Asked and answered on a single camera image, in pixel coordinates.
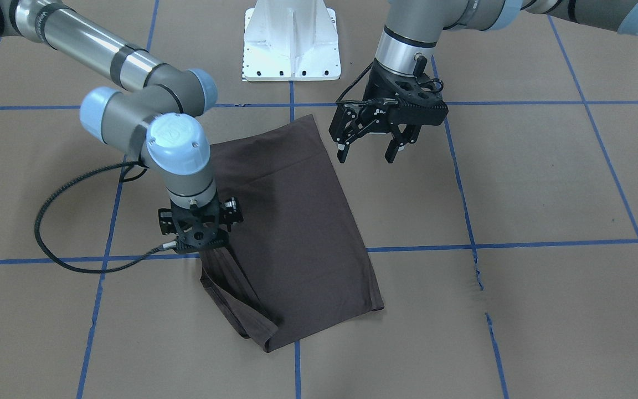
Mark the brown t-shirt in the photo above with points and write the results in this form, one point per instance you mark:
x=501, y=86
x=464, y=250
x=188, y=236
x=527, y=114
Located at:
x=297, y=264

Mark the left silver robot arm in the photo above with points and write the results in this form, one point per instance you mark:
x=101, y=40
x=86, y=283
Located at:
x=414, y=27

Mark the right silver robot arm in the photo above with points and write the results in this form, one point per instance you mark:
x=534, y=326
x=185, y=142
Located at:
x=151, y=115

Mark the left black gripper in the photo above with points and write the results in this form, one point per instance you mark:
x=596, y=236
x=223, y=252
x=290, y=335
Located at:
x=375, y=86

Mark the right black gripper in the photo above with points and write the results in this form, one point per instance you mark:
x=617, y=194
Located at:
x=231, y=211

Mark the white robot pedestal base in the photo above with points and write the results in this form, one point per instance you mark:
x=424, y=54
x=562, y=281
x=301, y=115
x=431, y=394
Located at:
x=290, y=41

